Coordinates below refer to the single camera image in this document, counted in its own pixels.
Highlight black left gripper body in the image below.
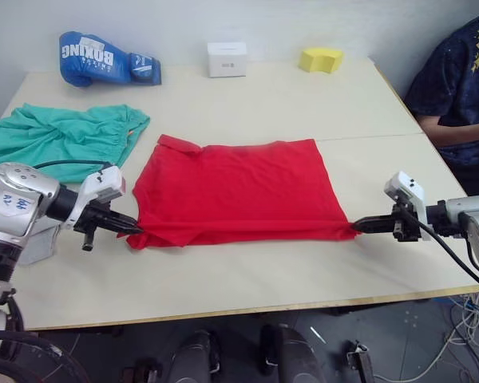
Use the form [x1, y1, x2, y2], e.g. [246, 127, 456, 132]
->
[73, 201, 117, 252]

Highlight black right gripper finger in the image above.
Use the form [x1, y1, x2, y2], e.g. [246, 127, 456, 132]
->
[354, 223, 396, 235]
[350, 214, 396, 228]

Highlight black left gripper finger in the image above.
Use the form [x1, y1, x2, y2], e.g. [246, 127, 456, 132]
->
[102, 223, 145, 237]
[109, 210, 140, 227]

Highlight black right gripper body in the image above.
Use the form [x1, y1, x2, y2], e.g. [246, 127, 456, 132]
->
[391, 199, 424, 243]

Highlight red t-shirt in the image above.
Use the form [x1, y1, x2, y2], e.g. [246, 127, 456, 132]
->
[125, 133, 362, 250]

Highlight grey socks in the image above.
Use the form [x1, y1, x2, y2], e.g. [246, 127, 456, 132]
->
[18, 223, 60, 267]

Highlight green shorts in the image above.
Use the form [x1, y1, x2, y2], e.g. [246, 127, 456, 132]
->
[0, 103, 152, 185]

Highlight person in dark blue shirt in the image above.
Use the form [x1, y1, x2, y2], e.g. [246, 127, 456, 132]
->
[404, 10, 479, 197]

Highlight black metal stand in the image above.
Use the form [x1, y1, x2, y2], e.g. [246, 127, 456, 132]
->
[344, 339, 375, 383]

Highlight dark rounded shape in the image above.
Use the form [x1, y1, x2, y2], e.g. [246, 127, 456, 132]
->
[170, 330, 221, 383]
[259, 323, 327, 383]

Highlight blue boxing glove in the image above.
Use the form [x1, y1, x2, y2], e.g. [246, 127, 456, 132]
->
[58, 30, 163, 88]

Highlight yellow sponge block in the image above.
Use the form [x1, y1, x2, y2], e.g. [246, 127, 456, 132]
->
[298, 46, 345, 76]

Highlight white cardboard box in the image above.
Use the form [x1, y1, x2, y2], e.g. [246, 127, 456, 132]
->
[206, 41, 248, 78]

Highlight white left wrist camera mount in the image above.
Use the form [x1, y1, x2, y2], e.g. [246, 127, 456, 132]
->
[65, 164, 128, 231]

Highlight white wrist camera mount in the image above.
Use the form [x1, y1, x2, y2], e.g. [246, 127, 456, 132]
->
[65, 164, 128, 231]
[384, 170, 433, 243]

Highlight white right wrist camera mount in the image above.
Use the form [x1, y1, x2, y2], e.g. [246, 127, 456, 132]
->
[384, 170, 433, 243]

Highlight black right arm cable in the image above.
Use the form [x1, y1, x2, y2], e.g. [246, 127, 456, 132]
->
[398, 201, 479, 289]

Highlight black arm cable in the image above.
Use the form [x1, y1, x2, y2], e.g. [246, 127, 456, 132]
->
[398, 201, 479, 289]
[30, 159, 112, 173]

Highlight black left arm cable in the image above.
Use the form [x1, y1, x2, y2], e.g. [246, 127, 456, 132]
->
[30, 159, 112, 173]

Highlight white floor cable bundle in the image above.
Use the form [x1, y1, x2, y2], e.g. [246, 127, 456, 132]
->
[437, 293, 479, 383]

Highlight black curved hose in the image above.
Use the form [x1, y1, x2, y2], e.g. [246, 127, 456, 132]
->
[0, 297, 83, 383]

